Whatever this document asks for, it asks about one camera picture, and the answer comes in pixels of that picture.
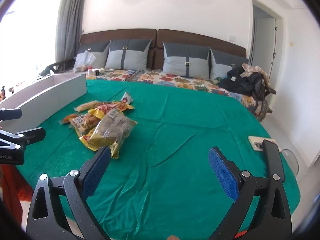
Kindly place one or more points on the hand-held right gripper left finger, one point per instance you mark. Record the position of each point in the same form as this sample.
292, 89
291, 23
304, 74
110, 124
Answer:
96, 172

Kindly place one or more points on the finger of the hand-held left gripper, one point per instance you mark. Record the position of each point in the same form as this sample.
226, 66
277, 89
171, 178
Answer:
32, 135
11, 114

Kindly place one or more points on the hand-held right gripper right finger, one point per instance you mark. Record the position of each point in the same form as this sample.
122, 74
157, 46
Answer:
222, 172

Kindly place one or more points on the long white storage box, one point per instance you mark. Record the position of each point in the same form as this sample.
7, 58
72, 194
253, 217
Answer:
50, 97

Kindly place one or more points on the packed corn cob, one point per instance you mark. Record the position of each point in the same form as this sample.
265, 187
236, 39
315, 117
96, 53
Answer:
86, 105

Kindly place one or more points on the white cartoon snack packet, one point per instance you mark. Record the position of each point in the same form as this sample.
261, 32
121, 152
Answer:
126, 97

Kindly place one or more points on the clear bag of brown snacks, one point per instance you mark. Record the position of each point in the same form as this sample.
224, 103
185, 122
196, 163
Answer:
112, 127

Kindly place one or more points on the gold foil snack packet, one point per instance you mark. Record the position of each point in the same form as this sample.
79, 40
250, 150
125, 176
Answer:
92, 142

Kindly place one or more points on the orange cloth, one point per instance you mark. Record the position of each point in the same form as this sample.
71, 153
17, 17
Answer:
12, 195

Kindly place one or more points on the orange sausage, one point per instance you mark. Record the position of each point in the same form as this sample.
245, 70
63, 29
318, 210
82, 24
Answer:
67, 118

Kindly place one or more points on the white flat device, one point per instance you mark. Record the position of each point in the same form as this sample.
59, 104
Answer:
255, 141

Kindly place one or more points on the green blanket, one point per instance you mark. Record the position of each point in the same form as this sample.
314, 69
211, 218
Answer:
175, 130

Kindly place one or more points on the dark wooden chair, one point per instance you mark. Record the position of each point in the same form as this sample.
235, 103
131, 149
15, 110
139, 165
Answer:
58, 66

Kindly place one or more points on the clear round glass object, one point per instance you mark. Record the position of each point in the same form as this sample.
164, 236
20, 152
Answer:
291, 162

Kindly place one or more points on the brown handbag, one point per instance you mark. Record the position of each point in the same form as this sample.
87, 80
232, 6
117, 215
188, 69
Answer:
261, 92

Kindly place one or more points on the white plastic bag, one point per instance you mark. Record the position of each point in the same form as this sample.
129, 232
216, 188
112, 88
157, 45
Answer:
83, 60

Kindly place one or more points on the black clothes pile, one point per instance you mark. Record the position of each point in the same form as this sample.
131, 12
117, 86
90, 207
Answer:
240, 82

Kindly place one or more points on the green cloth item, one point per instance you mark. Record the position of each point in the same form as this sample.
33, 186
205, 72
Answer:
222, 80

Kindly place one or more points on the grey two-tone pillow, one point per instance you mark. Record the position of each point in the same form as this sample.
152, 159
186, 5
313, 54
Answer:
100, 55
185, 62
130, 55
222, 65

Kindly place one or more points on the floral bedsheet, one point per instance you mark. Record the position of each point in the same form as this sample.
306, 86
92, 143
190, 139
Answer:
175, 78

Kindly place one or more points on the patterned cloth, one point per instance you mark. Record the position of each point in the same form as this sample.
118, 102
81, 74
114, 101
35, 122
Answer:
252, 69

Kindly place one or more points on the grey curtain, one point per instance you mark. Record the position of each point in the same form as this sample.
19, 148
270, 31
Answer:
71, 17

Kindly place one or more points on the white door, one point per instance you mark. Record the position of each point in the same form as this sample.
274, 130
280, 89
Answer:
265, 42

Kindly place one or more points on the white wall switch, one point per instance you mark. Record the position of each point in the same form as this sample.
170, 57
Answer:
232, 38

